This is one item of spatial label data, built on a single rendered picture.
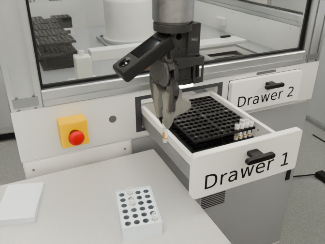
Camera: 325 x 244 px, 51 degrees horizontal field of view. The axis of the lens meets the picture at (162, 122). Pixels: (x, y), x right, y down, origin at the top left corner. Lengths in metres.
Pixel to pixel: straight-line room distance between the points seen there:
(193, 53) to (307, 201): 1.64
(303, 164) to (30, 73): 1.98
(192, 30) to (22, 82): 0.44
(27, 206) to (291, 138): 0.63
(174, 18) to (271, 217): 1.18
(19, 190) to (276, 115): 0.88
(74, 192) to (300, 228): 1.37
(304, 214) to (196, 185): 1.40
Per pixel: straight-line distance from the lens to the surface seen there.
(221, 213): 1.41
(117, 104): 0.96
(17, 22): 0.85
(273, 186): 1.50
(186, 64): 0.65
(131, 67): 0.61
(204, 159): 0.71
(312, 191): 2.27
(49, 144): 0.97
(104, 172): 0.96
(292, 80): 1.26
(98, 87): 0.92
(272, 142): 0.81
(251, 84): 1.15
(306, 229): 2.01
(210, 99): 1.03
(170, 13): 0.61
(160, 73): 0.65
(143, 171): 0.95
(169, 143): 0.85
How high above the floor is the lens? 1.31
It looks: 27 degrees down
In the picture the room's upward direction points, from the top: straight up
